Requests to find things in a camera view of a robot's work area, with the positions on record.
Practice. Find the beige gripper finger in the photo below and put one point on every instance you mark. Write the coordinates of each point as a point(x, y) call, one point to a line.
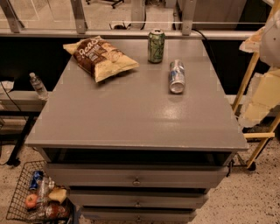
point(252, 44)

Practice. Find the silver blue redbull can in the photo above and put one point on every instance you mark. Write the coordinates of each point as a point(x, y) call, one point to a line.
point(177, 79)

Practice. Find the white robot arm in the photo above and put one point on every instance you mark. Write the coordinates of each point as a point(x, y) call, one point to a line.
point(266, 42)

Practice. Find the green soda can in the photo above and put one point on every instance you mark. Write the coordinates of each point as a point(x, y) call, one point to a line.
point(156, 44)

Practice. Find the blue can in basket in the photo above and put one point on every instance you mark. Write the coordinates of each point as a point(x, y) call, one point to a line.
point(35, 178)

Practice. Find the yellow brown chip bag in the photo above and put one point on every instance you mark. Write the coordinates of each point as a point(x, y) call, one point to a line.
point(99, 58)

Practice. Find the grey drawer cabinet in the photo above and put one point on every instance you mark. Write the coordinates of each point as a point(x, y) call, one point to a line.
point(129, 149)

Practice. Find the clear plastic water bottle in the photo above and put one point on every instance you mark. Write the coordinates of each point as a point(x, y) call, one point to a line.
point(38, 86)

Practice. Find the grey side bench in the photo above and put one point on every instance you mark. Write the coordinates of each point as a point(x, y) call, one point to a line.
point(19, 110)

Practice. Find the yellow sponge in basket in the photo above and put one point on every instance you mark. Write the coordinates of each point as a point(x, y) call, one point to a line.
point(58, 194)

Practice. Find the plastic bottle in basket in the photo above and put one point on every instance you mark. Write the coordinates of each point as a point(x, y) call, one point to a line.
point(43, 193)

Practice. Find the red apple in basket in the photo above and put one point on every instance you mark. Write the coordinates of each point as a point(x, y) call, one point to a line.
point(31, 201)

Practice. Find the metal window rail frame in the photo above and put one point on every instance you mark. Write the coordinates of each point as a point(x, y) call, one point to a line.
point(72, 19)

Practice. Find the black wire basket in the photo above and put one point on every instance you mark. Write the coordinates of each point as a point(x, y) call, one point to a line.
point(54, 213)

